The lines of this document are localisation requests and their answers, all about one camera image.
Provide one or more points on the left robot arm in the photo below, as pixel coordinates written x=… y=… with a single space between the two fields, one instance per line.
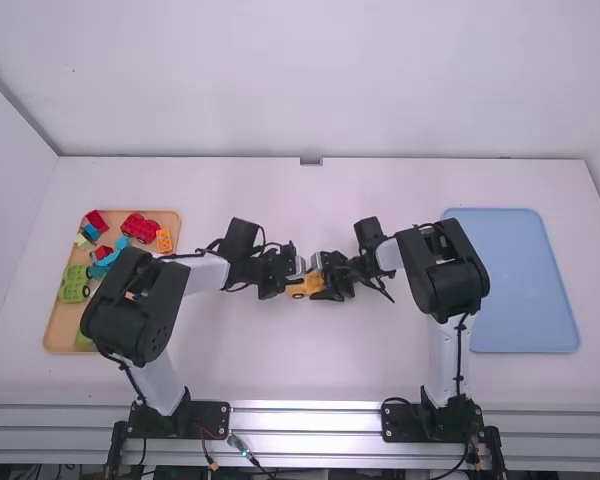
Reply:
x=130 y=310

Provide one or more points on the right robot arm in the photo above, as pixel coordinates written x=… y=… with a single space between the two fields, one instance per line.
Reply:
x=445 y=270

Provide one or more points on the light green toy brick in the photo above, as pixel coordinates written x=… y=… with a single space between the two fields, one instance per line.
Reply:
x=82 y=241

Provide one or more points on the red toy car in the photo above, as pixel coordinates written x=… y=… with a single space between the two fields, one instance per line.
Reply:
x=139 y=227

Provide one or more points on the yellow toy car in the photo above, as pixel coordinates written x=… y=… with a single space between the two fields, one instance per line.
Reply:
x=305 y=287

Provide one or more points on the turquoise toy car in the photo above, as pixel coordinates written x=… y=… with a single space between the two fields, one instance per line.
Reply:
x=105 y=262

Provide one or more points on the green toy car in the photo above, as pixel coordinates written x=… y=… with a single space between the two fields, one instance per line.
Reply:
x=75 y=284

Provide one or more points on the blue mat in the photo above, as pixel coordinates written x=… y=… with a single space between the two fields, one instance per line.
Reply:
x=515 y=280

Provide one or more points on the orange toy brick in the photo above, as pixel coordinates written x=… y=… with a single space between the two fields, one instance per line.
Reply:
x=164 y=240

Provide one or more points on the small red toy brick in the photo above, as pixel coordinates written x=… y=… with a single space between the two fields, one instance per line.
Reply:
x=104 y=251

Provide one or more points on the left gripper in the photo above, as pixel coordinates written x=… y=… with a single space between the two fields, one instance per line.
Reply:
x=272 y=275

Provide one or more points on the tan tray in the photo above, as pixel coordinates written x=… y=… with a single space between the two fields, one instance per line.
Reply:
x=60 y=325

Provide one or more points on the blue toy brick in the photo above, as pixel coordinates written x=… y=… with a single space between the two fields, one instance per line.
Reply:
x=91 y=231

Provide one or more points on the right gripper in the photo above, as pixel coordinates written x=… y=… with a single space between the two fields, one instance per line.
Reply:
x=342 y=272

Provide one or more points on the silver rails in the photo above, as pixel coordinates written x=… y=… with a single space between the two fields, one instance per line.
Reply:
x=305 y=415

